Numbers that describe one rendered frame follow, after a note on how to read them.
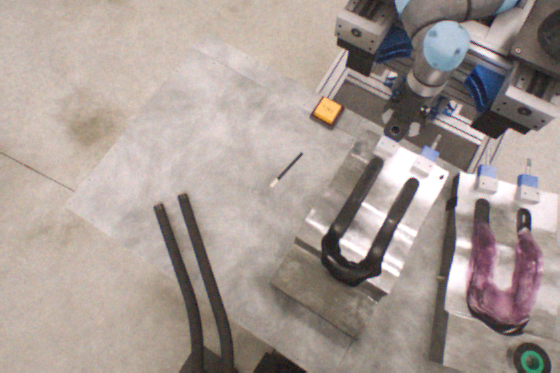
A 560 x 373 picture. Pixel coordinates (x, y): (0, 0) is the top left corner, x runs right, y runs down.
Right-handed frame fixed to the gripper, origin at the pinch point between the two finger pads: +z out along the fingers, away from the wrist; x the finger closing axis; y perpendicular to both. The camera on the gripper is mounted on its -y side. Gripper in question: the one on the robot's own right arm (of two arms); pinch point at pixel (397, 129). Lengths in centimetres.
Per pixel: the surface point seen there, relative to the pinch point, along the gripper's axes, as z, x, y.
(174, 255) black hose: 15, 33, -55
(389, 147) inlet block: 9.2, -0.6, -1.2
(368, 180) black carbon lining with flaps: 12.8, -0.3, -11.1
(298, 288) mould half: 14.8, 1.2, -45.3
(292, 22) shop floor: 101, 80, 80
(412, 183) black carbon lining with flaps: 12.3, -10.7, -5.8
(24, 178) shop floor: 101, 143, -67
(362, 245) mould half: 8.0, -7.0, -28.5
